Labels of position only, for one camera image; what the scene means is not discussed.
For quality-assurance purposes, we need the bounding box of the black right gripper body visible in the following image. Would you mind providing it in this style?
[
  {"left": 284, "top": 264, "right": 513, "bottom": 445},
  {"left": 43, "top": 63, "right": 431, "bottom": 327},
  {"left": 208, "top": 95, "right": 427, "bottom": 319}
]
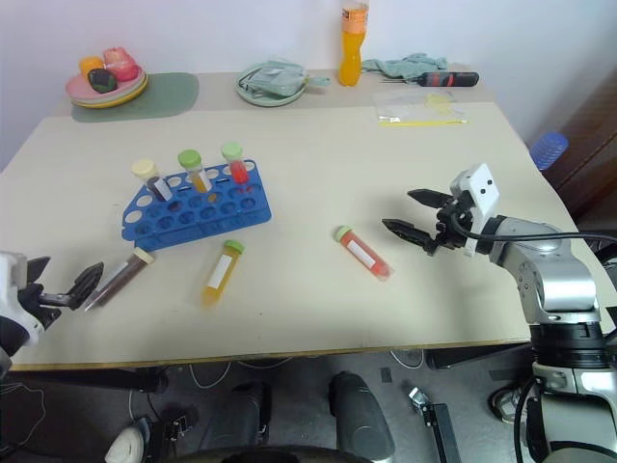
[{"left": 423, "top": 191, "right": 476, "bottom": 257}]

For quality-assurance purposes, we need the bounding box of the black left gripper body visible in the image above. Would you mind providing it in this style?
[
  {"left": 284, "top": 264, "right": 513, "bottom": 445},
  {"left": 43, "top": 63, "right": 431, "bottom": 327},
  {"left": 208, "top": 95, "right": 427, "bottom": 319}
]
[{"left": 16, "top": 283, "right": 65, "bottom": 332}]

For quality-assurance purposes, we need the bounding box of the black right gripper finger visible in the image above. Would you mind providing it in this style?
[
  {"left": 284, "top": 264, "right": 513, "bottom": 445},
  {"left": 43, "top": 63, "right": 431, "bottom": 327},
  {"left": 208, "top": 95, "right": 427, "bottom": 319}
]
[
  {"left": 381, "top": 218, "right": 434, "bottom": 250},
  {"left": 407, "top": 188, "right": 455, "bottom": 210}
]

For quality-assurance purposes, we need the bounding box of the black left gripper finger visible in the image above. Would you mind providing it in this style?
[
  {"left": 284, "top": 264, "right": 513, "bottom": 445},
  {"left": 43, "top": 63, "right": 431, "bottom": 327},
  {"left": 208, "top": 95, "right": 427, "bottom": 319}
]
[
  {"left": 27, "top": 256, "right": 52, "bottom": 290},
  {"left": 61, "top": 261, "right": 105, "bottom": 312}
]

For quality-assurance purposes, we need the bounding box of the dark liquid tube cream cap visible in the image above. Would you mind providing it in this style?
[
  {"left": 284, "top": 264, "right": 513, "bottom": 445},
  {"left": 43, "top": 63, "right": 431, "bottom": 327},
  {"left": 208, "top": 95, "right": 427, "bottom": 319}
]
[
  {"left": 130, "top": 159, "right": 174, "bottom": 204},
  {"left": 84, "top": 247, "right": 157, "bottom": 313}
]

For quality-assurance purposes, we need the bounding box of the red liquid tube green cap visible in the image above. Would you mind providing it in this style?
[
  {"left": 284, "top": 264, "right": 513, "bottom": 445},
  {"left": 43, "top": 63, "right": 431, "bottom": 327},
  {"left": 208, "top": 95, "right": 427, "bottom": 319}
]
[
  {"left": 333, "top": 225, "right": 396, "bottom": 283},
  {"left": 220, "top": 141, "right": 253, "bottom": 186}
]

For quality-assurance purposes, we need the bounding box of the blue plastic test tube rack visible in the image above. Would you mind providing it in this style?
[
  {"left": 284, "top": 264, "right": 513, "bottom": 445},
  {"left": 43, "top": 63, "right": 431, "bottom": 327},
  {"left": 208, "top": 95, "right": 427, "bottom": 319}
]
[{"left": 119, "top": 162, "right": 274, "bottom": 253}]

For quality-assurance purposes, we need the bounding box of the yellow liquid tube green cap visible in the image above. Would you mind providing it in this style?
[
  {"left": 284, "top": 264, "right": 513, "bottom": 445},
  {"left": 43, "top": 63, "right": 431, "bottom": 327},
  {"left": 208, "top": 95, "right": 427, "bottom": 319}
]
[
  {"left": 176, "top": 149, "right": 214, "bottom": 196},
  {"left": 200, "top": 239, "right": 247, "bottom": 309}
]

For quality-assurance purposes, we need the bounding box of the clear zip plastic bag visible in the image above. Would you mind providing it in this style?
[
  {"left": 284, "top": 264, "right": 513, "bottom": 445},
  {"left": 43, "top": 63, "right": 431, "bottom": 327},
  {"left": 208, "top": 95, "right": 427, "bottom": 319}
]
[{"left": 372, "top": 91, "right": 470, "bottom": 128}]

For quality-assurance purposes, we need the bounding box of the black red screwdriver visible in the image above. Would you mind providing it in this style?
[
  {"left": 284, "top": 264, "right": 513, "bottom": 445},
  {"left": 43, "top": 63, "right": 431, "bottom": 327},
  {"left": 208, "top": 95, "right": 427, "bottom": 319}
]
[{"left": 382, "top": 70, "right": 481, "bottom": 90}]

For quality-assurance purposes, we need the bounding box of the blue ribbed cylinder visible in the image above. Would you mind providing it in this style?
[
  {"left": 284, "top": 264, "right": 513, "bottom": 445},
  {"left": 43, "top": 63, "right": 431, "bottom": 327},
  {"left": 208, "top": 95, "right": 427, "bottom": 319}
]
[{"left": 529, "top": 132, "right": 571, "bottom": 172}]

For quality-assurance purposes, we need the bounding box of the teal crumpled cloth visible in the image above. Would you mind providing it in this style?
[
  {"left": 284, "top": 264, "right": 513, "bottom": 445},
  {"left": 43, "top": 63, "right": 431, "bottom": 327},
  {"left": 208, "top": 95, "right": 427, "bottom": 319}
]
[{"left": 361, "top": 52, "right": 450, "bottom": 82}]

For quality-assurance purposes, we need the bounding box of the orange soda bottle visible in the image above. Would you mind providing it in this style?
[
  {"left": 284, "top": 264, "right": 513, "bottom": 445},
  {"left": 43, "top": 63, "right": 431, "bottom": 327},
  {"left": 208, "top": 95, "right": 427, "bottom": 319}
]
[{"left": 337, "top": 0, "right": 371, "bottom": 88}]

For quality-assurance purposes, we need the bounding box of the white shoe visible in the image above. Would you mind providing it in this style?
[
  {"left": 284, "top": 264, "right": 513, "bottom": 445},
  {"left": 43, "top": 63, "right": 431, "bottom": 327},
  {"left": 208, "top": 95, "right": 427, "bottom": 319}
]
[{"left": 104, "top": 422, "right": 151, "bottom": 463}]

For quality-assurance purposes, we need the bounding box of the brown wooden cabinet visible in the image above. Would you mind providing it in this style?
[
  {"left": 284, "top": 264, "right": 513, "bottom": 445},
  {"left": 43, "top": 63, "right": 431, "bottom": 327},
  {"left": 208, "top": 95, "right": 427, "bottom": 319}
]
[{"left": 549, "top": 67, "right": 617, "bottom": 228}]

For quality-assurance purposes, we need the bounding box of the grey sneaker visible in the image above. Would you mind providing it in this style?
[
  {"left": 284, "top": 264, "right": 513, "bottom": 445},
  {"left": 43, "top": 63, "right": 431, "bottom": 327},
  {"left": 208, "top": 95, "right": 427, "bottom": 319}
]
[{"left": 488, "top": 384, "right": 523, "bottom": 425}]

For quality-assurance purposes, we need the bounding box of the pink plate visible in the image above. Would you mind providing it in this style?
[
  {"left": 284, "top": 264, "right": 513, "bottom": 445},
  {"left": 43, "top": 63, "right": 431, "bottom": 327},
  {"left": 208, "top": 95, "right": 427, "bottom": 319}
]
[{"left": 66, "top": 65, "right": 147, "bottom": 103}]

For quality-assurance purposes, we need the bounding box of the pale green round plate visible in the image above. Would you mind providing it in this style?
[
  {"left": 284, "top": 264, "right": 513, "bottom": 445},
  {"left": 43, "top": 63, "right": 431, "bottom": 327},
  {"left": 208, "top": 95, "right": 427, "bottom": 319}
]
[{"left": 234, "top": 67, "right": 309, "bottom": 108}]

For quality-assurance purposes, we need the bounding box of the yellow plate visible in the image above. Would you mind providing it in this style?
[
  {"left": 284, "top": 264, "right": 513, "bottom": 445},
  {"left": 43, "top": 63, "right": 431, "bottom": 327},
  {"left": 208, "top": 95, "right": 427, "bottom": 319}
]
[{"left": 71, "top": 79, "right": 149, "bottom": 110}]

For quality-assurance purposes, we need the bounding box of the dark rounded shape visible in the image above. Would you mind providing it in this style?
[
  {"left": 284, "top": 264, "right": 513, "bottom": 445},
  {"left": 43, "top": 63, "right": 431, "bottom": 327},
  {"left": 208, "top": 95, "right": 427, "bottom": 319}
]
[{"left": 329, "top": 369, "right": 397, "bottom": 462}]

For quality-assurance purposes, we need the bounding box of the pale green folded pouch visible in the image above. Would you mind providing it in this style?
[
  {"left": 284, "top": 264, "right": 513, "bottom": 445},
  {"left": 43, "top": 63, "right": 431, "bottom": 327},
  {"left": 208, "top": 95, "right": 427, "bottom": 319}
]
[{"left": 246, "top": 59, "right": 309, "bottom": 96}]

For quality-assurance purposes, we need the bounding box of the black bar with metal clamp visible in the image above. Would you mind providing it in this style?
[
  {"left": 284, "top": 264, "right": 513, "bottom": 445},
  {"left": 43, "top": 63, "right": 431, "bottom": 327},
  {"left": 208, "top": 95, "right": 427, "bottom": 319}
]
[{"left": 408, "top": 385, "right": 463, "bottom": 463}]

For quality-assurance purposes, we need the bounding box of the dark green toy fruit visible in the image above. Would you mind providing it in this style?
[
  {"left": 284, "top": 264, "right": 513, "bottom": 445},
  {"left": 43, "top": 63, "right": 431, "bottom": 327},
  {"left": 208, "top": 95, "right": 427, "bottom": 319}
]
[{"left": 87, "top": 68, "right": 119, "bottom": 94}]

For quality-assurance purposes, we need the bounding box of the light green plate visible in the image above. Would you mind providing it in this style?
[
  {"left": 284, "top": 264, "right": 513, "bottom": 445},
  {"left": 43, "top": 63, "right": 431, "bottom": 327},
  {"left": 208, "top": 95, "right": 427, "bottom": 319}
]
[{"left": 69, "top": 71, "right": 148, "bottom": 106}]

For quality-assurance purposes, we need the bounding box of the green placemat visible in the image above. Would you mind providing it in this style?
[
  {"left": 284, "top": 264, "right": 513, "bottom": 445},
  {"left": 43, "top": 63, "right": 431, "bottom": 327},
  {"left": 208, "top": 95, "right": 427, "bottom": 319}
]
[{"left": 70, "top": 71, "right": 201, "bottom": 124}]

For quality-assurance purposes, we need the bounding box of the pink toy fruit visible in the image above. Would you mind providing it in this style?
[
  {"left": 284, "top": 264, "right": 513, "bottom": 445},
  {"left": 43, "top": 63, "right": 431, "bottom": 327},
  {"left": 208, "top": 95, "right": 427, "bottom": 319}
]
[{"left": 101, "top": 45, "right": 140, "bottom": 82}]

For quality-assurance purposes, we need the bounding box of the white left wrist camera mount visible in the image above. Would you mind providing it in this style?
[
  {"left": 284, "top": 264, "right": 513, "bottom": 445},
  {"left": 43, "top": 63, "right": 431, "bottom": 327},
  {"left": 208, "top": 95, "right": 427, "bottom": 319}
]
[{"left": 0, "top": 251, "right": 47, "bottom": 346}]

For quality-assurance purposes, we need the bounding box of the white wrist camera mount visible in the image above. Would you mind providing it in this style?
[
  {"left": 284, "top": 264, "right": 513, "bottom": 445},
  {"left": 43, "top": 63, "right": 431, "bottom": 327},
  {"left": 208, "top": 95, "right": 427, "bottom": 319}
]
[
  {"left": 448, "top": 163, "right": 503, "bottom": 258},
  {"left": 0, "top": 251, "right": 47, "bottom": 346}
]

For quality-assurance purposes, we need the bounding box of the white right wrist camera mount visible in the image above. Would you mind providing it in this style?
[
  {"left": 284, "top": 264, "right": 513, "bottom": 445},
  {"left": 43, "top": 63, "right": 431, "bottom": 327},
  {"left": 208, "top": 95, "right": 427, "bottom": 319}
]
[{"left": 448, "top": 163, "right": 503, "bottom": 258}]

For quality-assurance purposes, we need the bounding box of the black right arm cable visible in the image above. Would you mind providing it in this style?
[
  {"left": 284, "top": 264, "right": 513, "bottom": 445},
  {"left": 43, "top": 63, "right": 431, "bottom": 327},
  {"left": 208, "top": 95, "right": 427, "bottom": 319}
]
[{"left": 450, "top": 210, "right": 617, "bottom": 243}]

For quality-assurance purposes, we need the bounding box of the black table frame bar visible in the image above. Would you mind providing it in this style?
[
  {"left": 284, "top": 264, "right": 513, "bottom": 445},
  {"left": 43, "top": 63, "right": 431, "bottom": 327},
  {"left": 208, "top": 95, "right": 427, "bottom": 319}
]
[{"left": 423, "top": 342, "right": 533, "bottom": 371}]

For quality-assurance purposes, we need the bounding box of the white floor cable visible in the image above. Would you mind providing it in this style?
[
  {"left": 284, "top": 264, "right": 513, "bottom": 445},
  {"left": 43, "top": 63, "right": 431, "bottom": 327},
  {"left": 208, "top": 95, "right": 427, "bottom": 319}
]
[{"left": 187, "top": 356, "right": 295, "bottom": 390}]

